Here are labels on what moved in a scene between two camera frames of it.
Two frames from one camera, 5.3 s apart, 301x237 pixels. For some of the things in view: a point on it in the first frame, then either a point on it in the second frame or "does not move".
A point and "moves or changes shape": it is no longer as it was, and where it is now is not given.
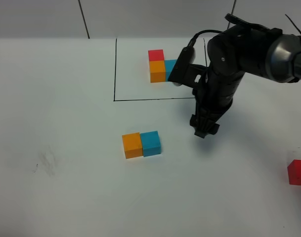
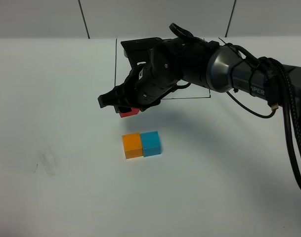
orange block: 132,145 does not move
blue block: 150,143 does not move
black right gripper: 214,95 -> 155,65
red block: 298,172 moves or changes shape
